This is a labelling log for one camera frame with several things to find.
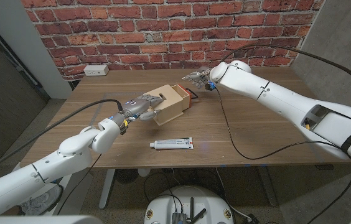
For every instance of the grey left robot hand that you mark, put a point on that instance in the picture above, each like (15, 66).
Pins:
(136, 105)

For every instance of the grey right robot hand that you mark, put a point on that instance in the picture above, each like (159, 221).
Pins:
(200, 77)

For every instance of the wooden drawer with red front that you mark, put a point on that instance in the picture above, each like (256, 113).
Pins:
(185, 98)

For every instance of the wooden box with slot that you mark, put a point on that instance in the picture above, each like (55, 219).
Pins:
(170, 105)

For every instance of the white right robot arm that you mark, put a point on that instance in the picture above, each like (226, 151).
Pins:
(287, 99)

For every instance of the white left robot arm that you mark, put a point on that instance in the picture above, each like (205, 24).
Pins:
(38, 174)

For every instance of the white toothpaste tube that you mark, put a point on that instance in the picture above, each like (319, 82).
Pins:
(174, 143)

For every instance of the white power outlet strip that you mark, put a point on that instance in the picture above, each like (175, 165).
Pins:
(96, 70)

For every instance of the red brick print backdrop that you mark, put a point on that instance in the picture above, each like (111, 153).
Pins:
(163, 31)

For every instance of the white round floor foot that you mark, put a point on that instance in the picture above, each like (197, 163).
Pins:
(144, 172)

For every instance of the black round floor object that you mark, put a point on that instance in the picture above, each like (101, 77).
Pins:
(126, 176)

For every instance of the white table leg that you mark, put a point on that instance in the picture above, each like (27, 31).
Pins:
(107, 186)

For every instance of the white robot torso base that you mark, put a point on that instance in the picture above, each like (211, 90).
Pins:
(163, 205)

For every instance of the grey table leg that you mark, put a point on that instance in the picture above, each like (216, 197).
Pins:
(267, 186)

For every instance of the grey sneaker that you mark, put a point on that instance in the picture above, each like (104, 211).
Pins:
(41, 200)

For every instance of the black power adapter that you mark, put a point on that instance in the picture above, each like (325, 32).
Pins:
(253, 219)

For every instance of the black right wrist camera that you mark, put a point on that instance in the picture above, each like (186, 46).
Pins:
(209, 86)

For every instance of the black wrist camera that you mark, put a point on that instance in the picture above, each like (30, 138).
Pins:
(209, 86)
(123, 127)

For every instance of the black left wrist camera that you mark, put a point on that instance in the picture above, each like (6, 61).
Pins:
(123, 127)

